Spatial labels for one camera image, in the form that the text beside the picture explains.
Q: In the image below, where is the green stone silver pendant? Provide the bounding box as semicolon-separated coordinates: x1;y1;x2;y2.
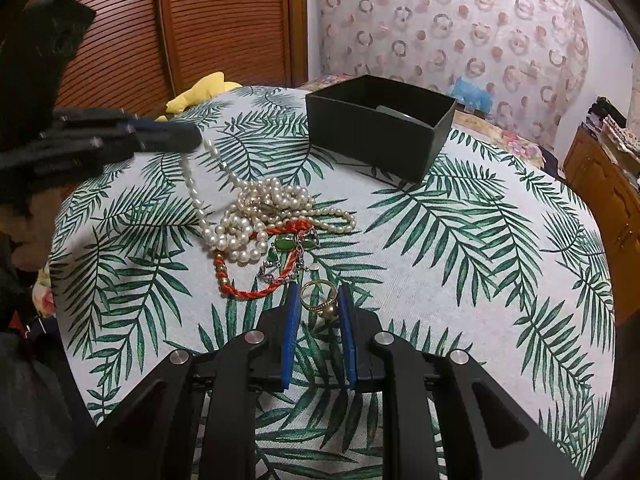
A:
257;230;320;286

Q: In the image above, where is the pale green jade bangle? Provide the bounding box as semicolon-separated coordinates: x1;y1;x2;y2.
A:
375;105;428;128

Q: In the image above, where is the black open jewelry box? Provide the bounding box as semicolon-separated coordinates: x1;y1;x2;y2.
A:
305;75;456;183

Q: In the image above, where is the white pearl necklace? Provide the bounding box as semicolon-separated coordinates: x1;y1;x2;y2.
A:
179;138;358;266

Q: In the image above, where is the red braided cord bracelet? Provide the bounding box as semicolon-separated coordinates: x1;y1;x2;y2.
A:
211;218;314;302

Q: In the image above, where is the pink circle pattern curtain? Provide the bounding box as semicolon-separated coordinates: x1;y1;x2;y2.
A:
319;0;589;146

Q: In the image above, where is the blue plastic bag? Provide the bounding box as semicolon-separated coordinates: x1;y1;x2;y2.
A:
449;77;492;114

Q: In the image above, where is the yellow Pikachu plush toy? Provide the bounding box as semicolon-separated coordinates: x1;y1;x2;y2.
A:
156;72;241;122

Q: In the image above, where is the brown louvered wardrobe door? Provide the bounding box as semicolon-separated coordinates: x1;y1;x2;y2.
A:
58;0;308;116

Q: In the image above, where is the wooden sideboard cabinet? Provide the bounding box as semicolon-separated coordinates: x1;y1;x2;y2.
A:
563;127;640;326

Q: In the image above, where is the gold pearl ring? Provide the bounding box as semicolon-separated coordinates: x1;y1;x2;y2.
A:
298;278;342;322

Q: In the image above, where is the palm leaf print tablecloth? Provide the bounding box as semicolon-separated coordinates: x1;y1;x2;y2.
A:
50;87;615;472

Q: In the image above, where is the person's left hand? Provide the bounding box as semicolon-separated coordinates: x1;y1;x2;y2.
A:
1;188;62;272

